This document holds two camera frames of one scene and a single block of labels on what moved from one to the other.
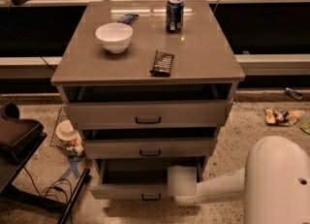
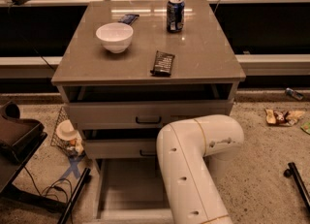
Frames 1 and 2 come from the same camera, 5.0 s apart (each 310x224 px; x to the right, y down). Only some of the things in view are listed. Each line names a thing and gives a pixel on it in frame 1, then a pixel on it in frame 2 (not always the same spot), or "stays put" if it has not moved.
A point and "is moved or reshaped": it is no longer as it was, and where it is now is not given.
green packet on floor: x=305 y=126 stays put
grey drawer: x=142 y=148 stays put
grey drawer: x=137 y=178 is moved or reshaped
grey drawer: x=147 y=114 stays put
